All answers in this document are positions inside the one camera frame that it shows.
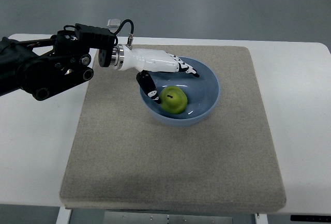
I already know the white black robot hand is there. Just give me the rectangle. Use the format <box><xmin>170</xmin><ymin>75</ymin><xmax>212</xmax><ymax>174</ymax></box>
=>
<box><xmin>110</xmin><ymin>45</ymin><xmax>200</xmax><ymax>104</ymax></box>

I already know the green pear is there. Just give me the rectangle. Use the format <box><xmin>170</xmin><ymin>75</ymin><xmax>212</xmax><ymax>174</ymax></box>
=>
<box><xmin>159</xmin><ymin>86</ymin><xmax>188</xmax><ymax>114</ymax></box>

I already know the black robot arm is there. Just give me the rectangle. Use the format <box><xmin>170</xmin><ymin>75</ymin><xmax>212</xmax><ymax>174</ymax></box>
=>
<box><xmin>1</xmin><ymin>23</ymin><xmax>118</xmax><ymax>101</ymax></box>

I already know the blue bowl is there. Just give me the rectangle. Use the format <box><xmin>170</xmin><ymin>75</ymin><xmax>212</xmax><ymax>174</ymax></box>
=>
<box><xmin>140</xmin><ymin>57</ymin><xmax>221</xmax><ymax>127</ymax></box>

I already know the upper floor outlet plate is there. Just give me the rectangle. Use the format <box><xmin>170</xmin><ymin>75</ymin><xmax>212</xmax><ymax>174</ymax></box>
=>
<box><xmin>107</xmin><ymin>19</ymin><xmax>121</xmax><ymax>28</ymax></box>

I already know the beige fabric mat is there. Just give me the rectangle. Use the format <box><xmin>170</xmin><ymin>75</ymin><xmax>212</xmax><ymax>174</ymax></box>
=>
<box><xmin>59</xmin><ymin>46</ymin><xmax>286</xmax><ymax>214</ymax></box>

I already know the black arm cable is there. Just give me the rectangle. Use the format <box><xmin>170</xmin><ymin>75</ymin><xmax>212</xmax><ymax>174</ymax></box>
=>
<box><xmin>113</xmin><ymin>19</ymin><xmax>135</xmax><ymax>49</ymax></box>

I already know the white table leg frame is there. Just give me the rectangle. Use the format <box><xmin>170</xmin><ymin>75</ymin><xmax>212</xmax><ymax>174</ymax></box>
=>
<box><xmin>56</xmin><ymin>207</ymin><xmax>268</xmax><ymax>224</ymax></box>

